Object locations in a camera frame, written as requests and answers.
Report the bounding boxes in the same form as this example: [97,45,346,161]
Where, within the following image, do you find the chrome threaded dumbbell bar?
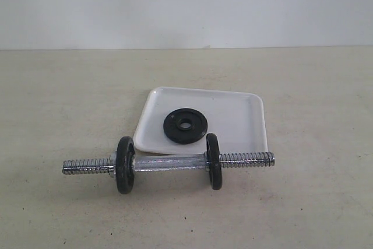
[62,152,275,175]

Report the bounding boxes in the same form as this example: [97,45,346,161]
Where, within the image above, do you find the chrome star collar nut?
[108,152,117,178]

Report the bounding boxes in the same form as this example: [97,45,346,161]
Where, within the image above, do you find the black plate with collar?
[115,136,135,194]

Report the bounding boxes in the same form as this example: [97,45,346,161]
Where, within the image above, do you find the black weight plate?
[163,108,208,145]

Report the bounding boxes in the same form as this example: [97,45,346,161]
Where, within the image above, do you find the white rectangular plastic tray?
[133,87,269,155]

